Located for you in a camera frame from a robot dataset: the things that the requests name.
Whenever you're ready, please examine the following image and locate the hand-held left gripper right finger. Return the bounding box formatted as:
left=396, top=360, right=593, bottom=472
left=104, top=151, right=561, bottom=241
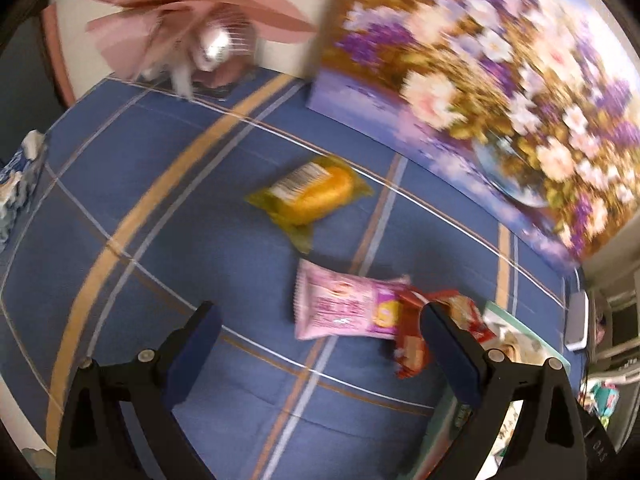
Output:
left=419, top=302, right=587, bottom=480

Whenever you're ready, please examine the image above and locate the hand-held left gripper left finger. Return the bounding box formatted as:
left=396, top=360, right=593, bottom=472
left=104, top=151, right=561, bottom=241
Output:
left=56, top=301, right=223, bottom=480

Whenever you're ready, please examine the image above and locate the pink snack packet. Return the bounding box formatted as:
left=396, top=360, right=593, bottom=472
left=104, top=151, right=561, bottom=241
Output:
left=292, top=259, right=411, bottom=342

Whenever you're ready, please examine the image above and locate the red and tan snack packet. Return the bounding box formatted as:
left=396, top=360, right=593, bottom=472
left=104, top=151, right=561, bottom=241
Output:
left=392, top=287, right=433, bottom=380

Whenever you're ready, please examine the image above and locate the small red snack packet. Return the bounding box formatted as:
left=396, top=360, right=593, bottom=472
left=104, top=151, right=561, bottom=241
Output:
left=435, top=290, right=496, bottom=345

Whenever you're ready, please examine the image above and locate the green edged picture book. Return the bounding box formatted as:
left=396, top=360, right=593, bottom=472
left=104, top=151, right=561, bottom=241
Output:
left=400, top=301, right=571, bottom=480

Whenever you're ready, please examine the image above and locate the blue striped tablecloth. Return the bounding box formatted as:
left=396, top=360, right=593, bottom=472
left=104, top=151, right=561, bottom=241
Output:
left=0, top=69, right=583, bottom=480

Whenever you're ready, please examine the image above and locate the white flat device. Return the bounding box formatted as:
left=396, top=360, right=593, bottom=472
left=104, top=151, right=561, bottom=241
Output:
left=565, top=290, right=590, bottom=351

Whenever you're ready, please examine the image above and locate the white rack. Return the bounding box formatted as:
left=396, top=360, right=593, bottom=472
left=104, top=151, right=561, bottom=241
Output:
left=592, top=285, right=640, bottom=386

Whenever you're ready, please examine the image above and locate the white and teal paper bag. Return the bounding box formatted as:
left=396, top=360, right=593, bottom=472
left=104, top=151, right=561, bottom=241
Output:
left=17, top=442, right=58, bottom=480

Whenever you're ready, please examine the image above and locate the yellow cake packet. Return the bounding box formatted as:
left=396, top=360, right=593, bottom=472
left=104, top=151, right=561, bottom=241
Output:
left=244, top=155, right=373, bottom=255

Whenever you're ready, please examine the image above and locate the blue and white tissue pack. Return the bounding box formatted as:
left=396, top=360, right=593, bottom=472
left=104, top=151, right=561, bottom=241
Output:
left=0, top=130, right=50, bottom=246

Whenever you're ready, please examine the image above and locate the flower painting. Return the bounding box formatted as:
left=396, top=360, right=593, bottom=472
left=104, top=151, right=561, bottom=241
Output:
left=306, top=0, right=640, bottom=268

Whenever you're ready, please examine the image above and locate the pink wrapped bouquet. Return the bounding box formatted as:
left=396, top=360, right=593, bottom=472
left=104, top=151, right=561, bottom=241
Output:
left=85, top=0, right=318, bottom=98

